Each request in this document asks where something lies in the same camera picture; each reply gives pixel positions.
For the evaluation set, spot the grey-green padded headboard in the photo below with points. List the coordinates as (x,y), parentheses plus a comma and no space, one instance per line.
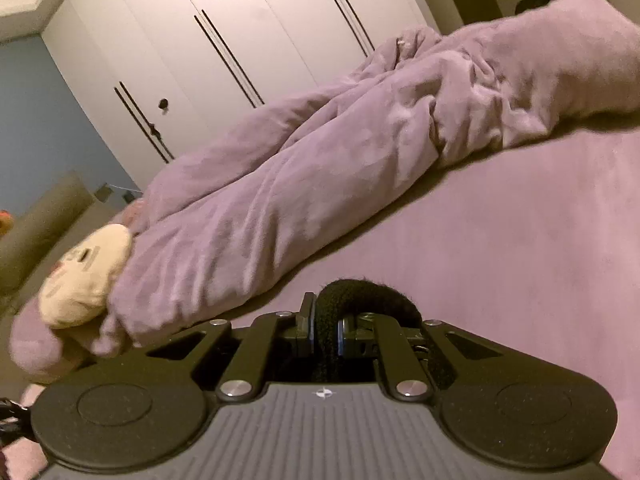
(45,230)

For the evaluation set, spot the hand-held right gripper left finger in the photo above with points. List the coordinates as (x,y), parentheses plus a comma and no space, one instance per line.
(306,330)

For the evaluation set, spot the cream plush face cushion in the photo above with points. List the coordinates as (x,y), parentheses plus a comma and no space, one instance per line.
(85,280)

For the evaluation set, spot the black knit sweater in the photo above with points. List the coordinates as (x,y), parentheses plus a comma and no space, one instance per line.
(370,297)

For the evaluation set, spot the orange plush toy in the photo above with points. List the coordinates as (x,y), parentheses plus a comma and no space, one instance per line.
(4,222)

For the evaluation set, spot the purple pillow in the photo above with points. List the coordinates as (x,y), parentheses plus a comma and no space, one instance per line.
(45,350)

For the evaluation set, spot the purple duvet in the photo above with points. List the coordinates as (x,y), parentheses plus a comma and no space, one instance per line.
(300,185)

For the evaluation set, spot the white wardrobe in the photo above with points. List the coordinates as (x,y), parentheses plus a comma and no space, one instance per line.
(200,60)

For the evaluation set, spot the wall socket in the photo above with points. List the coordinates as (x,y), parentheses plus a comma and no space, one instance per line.
(105,192)

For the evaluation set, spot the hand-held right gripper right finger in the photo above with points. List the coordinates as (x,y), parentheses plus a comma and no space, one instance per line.
(344,332)

